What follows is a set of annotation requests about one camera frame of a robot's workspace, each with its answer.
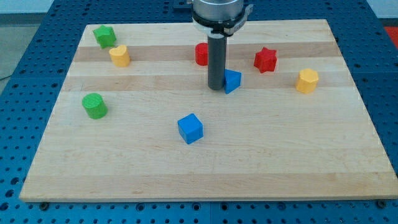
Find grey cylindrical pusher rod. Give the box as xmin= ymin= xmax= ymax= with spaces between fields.
xmin=208 ymin=37 xmax=227 ymax=90

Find blue triangle block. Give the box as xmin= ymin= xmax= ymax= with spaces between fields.
xmin=224 ymin=69 xmax=242 ymax=94

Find wooden board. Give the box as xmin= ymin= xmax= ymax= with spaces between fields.
xmin=20 ymin=19 xmax=397 ymax=202

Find red cylinder block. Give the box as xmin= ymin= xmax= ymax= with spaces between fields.
xmin=195 ymin=42 xmax=208 ymax=66

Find red star block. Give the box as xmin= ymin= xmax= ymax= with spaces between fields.
xmin=254 ymin=47 xmax=277 ymax=73

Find blue cube block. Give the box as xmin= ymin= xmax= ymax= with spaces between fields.
xmin=177 ymin=113 xmax=203 ymax=144

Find yellow hexagon block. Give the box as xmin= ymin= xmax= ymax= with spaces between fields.
xmin=295 ymin=68 xmax=319 ymax=94

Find yellow heart block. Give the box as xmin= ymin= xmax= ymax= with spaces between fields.
xmin=109 ymin=45 xmax=131 ymax=67

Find green star block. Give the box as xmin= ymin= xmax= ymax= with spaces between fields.
xmin=93 ymin=25 xmax=116 ymax=49

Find green cylinder block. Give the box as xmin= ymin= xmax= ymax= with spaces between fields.
xmin=82 ymin=93 xmax=108 ymax=119

